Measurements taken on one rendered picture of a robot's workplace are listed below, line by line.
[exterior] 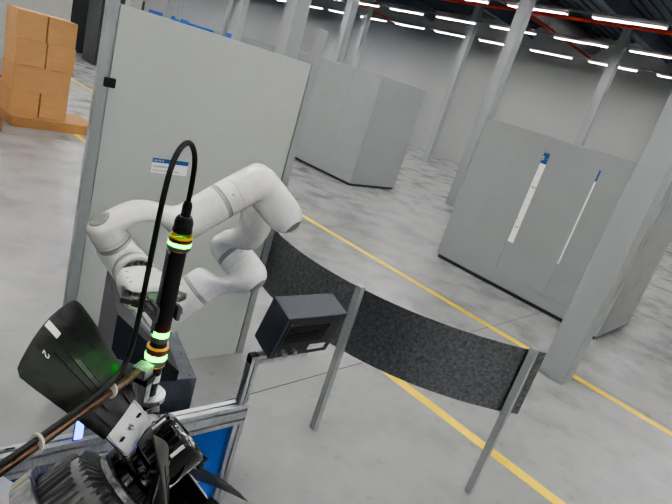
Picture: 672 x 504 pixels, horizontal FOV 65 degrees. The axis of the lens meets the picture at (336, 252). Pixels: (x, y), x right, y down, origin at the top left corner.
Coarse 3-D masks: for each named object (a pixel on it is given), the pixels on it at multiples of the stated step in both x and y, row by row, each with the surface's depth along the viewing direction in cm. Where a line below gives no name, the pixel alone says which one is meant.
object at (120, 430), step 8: (128, 408) 102; (136, 408) 103; (128, 416) 101; (144, 416) 104; (120, 424) 99; (136, 424) 102; (144, 424) 104; (112, 432) 97; (120, 432) 99; (128, 432) 100; (136, 432) 102; (112, 440) 97; (128, 440) 100; (136, 440) 101; (120, 448) 98; (128, 448) 100
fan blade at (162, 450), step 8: (160, 440) 79; (160, 448) 77; (168, 448) 89; (160, 456) 75; (168, 456) 89; (160, 464) 74; (168, 464) 85; (160, 472) 73; (168, 472) 83; (160, 480) 73; (168, 480) 80; (160, 488) 90; (168, 488) 79; (160, 496) 87; (168, 496) 79
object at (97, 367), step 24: (72, 312) 98; (48, 336) 90; (72, 336) 95; (96, 336) 101; (24, 360) 84; (72, 360) 93; (96, 360) 98; (48, 384) 87; (72, 384) 91; (96, 384) 96; (72, 408) 90; (96, 408) 95; (120, 408) 99; (96, 432) 94
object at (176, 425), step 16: (144, 432) 104; (160, 432) 102; (176, 432) 102; (112, 448) 102; (144, 448) 100; (176, 448) 101; (192, 448) 102; (112, 464) 98; (128, 464) 100; (144, 464) 100; (176, 464) 101; (192, 464) 103; (128, 480) 97; (144, 480) 100; (176, 480) 103; (144, 496) 97
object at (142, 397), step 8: (136, 368) 101; (144, 368) 102; (152, 368) 103; (144, 376) 101; (152, 376) 103; (136, 384) 104; (144, 384) 102; (136, 392) 105; (144, 392) 104; (160, 392) 110; (136, 400) 105; (144, 400) 105; (152, 400) 107; (160, 400) 108
